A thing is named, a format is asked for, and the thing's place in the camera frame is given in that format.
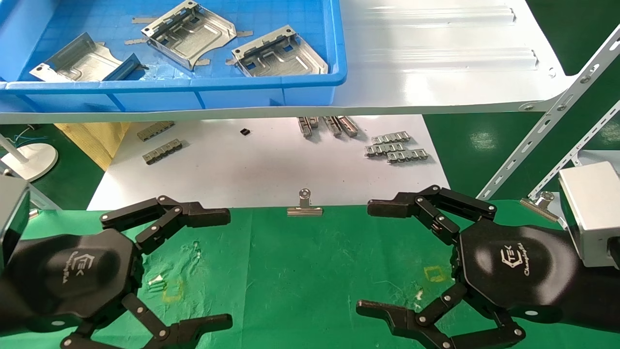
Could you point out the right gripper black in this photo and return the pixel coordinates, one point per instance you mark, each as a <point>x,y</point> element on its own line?
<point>518,266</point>

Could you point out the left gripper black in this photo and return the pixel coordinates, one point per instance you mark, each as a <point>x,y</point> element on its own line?
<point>72,271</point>

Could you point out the stamped sheet metal part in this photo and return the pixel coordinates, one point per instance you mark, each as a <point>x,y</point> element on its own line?
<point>286,60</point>
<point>193,39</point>
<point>82,63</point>

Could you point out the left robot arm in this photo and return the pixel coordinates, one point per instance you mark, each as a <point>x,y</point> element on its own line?
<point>6,310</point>

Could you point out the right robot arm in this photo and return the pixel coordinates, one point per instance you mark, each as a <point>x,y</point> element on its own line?
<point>600,300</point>

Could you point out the small white scrap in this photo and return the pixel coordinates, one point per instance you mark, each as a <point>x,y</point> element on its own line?
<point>419,293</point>
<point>156,282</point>

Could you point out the green table cloth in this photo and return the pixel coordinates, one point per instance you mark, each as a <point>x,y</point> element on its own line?
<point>300,271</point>

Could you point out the perforated grey shelf upright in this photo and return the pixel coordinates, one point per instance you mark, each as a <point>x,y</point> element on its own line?
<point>576,155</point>
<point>46,202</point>
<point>542,131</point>

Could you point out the yellow plastic bag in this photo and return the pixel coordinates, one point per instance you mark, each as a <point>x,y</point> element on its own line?
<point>92,140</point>

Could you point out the blue plastic bin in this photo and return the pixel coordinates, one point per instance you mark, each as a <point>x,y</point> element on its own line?
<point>169,99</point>

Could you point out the white round stand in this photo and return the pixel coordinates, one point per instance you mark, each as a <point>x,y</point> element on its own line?
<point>34,162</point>

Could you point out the white metal shelf board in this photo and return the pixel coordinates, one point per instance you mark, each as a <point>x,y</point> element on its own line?
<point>436,72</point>

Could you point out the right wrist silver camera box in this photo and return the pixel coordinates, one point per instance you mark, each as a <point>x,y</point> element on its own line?
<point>593,213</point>

